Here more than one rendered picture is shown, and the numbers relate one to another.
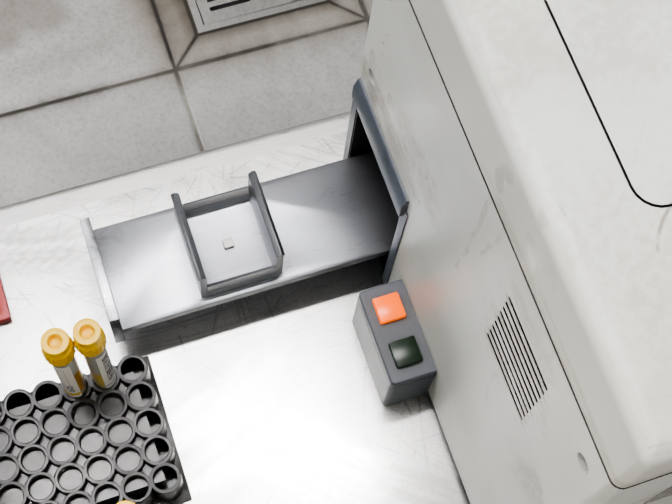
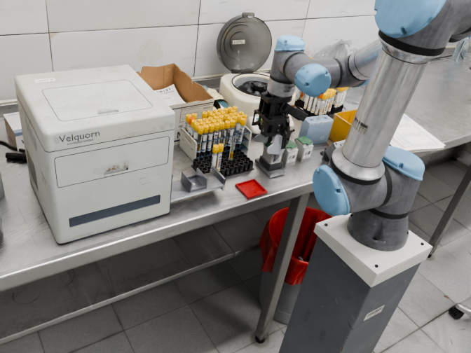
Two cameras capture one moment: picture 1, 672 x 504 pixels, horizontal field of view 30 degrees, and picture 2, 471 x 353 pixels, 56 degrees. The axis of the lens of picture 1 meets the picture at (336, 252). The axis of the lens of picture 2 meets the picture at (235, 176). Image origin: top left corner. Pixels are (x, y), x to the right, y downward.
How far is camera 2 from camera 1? 124 cm
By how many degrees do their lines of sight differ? 76
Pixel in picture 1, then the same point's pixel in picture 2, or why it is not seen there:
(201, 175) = (203, 210)
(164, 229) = (208, 185)
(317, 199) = (175, 192)
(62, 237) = (230, 198)
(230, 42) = not seen: outside the picture
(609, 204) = (134, 80)
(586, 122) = (137, 86)
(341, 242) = not seen: hidden behind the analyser
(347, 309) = not seen: hidden behind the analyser
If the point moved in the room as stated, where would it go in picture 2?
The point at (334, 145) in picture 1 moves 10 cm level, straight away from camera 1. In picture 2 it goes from (172, 218) to (172, 246)
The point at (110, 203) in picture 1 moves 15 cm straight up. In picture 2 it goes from (222, 204) to (229, 159)
